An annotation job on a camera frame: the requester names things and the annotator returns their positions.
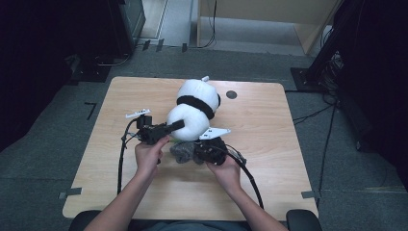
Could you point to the person's right hand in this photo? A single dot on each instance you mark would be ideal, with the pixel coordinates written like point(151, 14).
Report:
point(229, 178)

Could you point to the black metal stand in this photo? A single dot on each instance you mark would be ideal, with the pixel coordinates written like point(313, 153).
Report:
point(303, 78)

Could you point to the grey fuzzy cloth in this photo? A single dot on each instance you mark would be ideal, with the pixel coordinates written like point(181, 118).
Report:
point(183, 152)

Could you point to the dark curtain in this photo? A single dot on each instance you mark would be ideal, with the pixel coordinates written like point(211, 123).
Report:
point(378, 80)
point(38, 64)

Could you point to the black floor base plate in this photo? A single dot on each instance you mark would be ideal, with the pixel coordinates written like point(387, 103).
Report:
point(93, 72)

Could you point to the light wooden furniture panel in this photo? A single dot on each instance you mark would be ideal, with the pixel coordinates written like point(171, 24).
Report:
point(256, 9)

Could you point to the black cabinet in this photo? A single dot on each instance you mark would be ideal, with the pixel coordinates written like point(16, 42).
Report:
point(123, 25)

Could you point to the black chair armrest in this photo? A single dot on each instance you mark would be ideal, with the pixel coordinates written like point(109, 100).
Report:
point(83, 221)
point(304, 219)

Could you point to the person's left hand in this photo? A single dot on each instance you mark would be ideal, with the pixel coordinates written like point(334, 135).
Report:
point(149, 157)

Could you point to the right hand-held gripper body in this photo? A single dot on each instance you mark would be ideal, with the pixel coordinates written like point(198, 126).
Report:
point(211, 150)

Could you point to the round dark table grommet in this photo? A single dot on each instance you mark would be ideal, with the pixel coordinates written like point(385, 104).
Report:
point(231, 94)

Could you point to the person's grey-blue clothing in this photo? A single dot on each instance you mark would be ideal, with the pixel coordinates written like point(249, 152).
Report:
point(192, 226)

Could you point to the panda plush toy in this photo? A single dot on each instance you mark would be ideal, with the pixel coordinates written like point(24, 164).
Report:
point(195, 93)

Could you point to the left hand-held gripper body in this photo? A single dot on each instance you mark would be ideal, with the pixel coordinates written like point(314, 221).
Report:
point(149, 133)

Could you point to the grey floor tape piece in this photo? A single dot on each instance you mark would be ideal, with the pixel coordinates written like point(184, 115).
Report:
point(309, 194)

